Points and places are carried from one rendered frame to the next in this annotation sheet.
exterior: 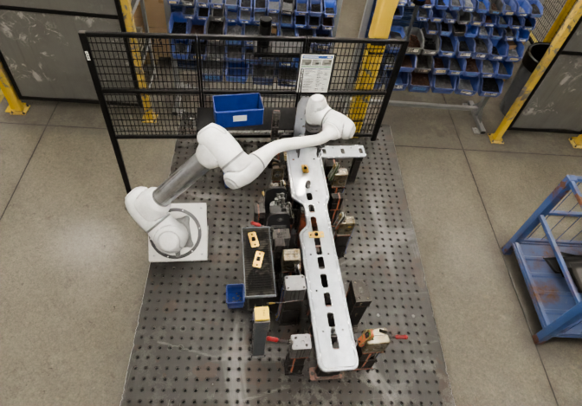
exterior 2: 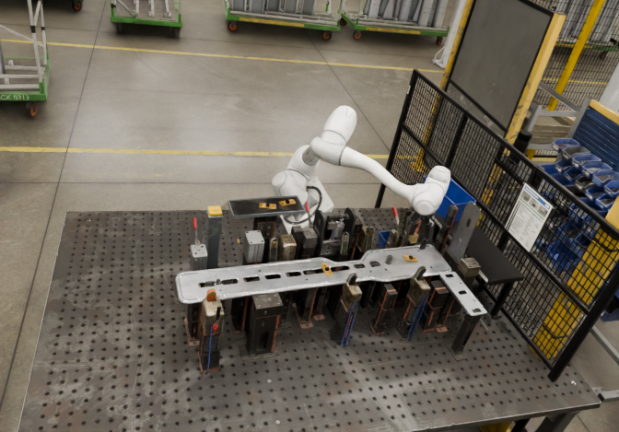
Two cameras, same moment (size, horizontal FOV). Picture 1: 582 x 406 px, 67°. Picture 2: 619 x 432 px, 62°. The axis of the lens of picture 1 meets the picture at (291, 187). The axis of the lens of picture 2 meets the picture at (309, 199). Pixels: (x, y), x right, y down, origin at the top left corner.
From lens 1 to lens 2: 2.18 m
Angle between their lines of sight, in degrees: 57
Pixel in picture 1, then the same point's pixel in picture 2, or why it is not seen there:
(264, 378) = not seen: hidden behind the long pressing
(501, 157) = not seen: outside the picture
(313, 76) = (524, 219)
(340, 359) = (188, 288)
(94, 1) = (501, 109)
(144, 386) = (171, 219)
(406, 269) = (344, 416)
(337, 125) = (417, 188)
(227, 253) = not seen: hidden behind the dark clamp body
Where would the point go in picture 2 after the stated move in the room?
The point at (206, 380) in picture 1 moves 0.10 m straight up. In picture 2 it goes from (180, 251) to (180, 238)
